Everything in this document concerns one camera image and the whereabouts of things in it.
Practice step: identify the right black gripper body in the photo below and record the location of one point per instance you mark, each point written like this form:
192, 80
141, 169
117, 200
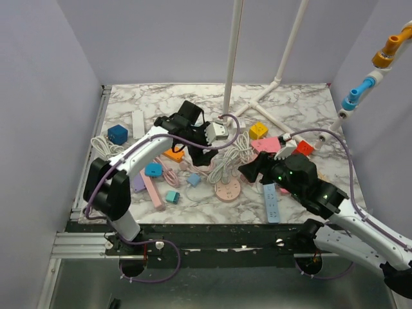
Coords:
277, 174

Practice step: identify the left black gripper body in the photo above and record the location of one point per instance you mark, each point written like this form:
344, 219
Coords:
197, 155

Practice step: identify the pink triangular socket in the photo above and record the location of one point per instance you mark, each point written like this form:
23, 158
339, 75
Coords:
270, 145

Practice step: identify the red cube socket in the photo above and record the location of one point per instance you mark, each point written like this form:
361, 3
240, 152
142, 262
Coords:
305, 148

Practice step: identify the light blue power strip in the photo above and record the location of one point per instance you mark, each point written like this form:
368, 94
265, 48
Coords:
271, 206

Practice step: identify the blue small plug adapter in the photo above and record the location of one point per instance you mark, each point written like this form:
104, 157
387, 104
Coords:
153, 170

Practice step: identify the white power strip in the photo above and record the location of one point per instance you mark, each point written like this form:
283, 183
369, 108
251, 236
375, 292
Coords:
138, 124

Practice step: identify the teal small plug adapter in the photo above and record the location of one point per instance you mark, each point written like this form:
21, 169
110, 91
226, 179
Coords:
172, 197

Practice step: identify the pink long power strip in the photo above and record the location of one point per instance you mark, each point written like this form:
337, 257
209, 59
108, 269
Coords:
153, 192

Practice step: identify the purple power strip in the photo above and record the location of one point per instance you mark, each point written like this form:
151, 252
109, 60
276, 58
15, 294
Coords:
138, 183

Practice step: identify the dark blue cube socket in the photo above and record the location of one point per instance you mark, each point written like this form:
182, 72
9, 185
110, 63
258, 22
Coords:
117, 134

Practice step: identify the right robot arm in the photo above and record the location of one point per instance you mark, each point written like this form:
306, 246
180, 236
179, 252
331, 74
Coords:
369, 242

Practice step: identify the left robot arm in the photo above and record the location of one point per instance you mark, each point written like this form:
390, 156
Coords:
108, 187

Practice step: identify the orange white cube socket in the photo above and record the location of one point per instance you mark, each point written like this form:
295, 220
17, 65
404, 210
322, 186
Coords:
174, 155

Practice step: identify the yellow cube socket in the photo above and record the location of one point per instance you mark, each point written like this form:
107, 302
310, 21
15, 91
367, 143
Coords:
258, 131

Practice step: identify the light blue small plug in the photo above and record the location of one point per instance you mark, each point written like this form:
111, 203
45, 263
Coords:
193, 180

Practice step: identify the pink round socket base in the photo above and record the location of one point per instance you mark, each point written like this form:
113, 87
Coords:
228, 192

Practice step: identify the white PVC pipe stand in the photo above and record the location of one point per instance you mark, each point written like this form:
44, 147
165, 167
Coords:
267, 47

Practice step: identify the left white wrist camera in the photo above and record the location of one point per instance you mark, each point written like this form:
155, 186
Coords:
216, 131

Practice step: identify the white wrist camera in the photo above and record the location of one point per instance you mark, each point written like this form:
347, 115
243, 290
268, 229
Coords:
216, 131
288, 146

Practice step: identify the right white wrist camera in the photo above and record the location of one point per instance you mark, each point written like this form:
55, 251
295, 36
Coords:
288, 146

